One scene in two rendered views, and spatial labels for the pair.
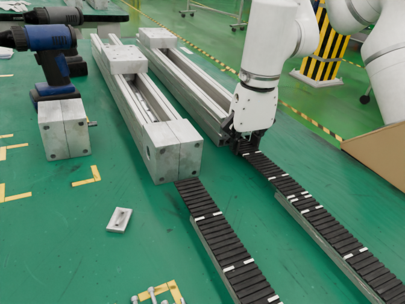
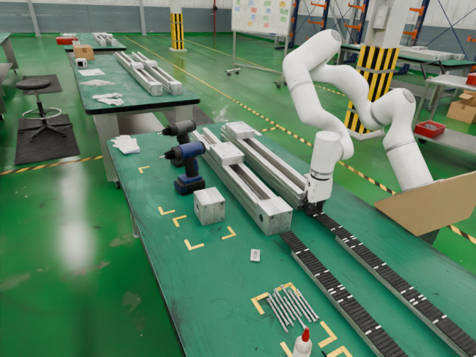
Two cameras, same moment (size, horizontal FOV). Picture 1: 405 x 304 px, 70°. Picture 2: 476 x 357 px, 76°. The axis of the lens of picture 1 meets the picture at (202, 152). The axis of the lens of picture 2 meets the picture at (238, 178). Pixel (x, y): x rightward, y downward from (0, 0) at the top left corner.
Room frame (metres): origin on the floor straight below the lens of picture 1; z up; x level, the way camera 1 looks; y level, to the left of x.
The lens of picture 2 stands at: (-0.40, 0.17, 1.51)
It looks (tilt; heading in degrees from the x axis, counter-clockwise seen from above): 30 degrees down; 2
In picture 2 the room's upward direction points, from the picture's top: 3 degrees clockwise
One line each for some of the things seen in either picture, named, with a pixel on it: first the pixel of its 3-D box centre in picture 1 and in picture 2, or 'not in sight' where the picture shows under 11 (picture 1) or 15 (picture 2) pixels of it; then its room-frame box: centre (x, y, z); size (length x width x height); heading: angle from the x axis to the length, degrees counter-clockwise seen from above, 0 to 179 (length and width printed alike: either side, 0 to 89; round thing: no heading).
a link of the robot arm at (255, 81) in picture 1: (258, 76); (320, 171); (0.60, -0.10, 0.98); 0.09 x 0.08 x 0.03; 119
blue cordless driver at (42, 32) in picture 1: (38, 70); (183, 168); (0.71, 0.45, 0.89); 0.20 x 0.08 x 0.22; 128
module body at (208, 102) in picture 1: (179, 74); (260, 159); (0.99, 0.11, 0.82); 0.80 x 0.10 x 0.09; 29
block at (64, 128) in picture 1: (70, 128); (212, 205); (0.55, 0.30, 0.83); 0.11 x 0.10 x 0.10; 119
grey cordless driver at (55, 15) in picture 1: (53, 43); (177, 144); (0.95, 0.53, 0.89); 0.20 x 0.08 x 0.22; 135
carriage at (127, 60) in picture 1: (123, 63); (226, 156); (0.90, 0.28, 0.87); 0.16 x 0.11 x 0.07; 29
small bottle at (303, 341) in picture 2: not in sight; (303, 343); (0.02, 0.02, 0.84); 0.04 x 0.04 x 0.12
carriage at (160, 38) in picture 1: (157, 41); (239, 132); (1.21, 0.23, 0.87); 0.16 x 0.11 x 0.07; 29
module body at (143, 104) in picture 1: (124, 78); (226, 164); (0.90, 0.28, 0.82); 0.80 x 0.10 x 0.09; 29
